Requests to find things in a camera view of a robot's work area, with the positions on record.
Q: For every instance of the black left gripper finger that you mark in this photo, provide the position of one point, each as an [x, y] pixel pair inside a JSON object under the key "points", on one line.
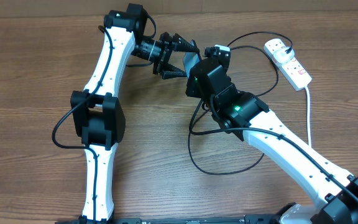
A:
{"points": [[170, 71], [181, 45]]}

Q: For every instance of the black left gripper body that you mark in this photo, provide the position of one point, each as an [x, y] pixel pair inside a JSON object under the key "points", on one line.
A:
{"points": [[164, 54]]}

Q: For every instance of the black Galaxy smartphone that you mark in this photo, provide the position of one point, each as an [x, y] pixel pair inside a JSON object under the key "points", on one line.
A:
{"points": [[192, 57]]}

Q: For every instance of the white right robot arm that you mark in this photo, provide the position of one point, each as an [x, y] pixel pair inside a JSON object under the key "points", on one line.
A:
{"points": [[332, 189]]}

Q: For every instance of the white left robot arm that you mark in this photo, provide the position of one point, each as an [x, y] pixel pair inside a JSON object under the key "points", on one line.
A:
{"points": [[97, 113]]}

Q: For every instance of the white charger adapter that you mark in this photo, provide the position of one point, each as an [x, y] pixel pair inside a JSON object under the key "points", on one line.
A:
{"points": [[284, 54]]}

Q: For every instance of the white power strip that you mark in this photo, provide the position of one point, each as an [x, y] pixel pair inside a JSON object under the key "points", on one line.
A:
{"points": [[292, 70]]}

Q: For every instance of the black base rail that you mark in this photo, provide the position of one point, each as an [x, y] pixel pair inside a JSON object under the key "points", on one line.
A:
{"points": [[246, 219]]}

